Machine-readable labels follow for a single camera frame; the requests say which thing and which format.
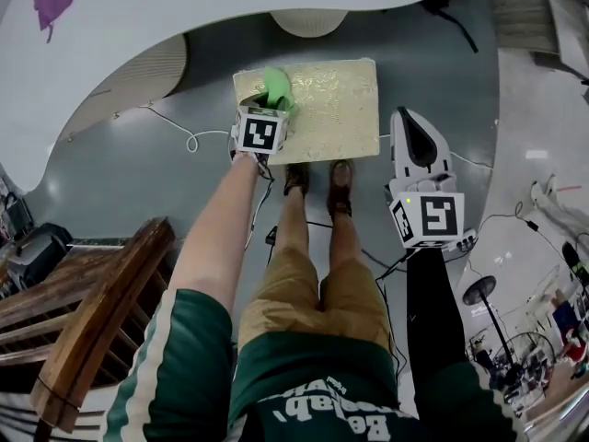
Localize wooden chair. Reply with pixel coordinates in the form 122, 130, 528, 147
0, 215, 179, 436

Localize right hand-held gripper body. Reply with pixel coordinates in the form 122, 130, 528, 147
386, 169, 479, 253

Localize person's right forearm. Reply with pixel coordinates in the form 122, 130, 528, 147
404, 245, 474, 386

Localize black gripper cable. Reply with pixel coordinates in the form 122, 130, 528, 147
363, 246, 416, 386

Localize person's tan shorts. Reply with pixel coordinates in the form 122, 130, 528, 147
237, 245, 398, 355

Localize person's brown shoe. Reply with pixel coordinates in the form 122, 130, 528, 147
327, 158, 357, 218
283, 162, 311, 198

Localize person's right leg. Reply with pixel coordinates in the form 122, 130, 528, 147
328, 208, 365, 269

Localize person's right brown shoe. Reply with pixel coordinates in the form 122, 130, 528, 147
327, 158, 357, 218

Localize black standing fan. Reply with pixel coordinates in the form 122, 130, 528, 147
461, 274, 559, 387

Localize person's left forearm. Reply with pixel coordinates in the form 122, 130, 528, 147
167, 150, 273, 315

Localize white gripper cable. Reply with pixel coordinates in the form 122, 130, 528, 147
240, 154, 277, 253

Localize beige patterned low table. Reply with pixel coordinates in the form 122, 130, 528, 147
232, 57, 383, 168

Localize person's green shirt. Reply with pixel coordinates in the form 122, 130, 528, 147
103, 287, 530, 442

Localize black bag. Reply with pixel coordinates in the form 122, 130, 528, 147
7, 221, 74, 290

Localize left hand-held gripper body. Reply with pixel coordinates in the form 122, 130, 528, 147
230, 94, 291, 157

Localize green wiping cloth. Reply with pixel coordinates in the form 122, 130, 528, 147
261, 65, 301, 122

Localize ribbed cream table cabinet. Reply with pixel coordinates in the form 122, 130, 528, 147
58, 33, 191, 143

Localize person's left brown shoe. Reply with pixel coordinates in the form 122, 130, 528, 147
283, 162, 311, 198

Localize person's left leg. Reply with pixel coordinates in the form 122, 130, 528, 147
274, 185, 319, 267

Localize person's leg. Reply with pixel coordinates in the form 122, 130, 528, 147
328, 208, 365, 269
274, 185, 319, 267

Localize ribbed cream table leg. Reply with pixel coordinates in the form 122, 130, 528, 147
268, 8, 350, 40

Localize grey ribbed steps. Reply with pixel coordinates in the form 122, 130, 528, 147
486, 0, 589, 87

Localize thin white cable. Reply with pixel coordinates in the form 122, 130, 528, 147
137, 100, 234, 154

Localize white curved table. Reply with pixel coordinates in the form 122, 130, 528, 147
0, 0, 461, 195

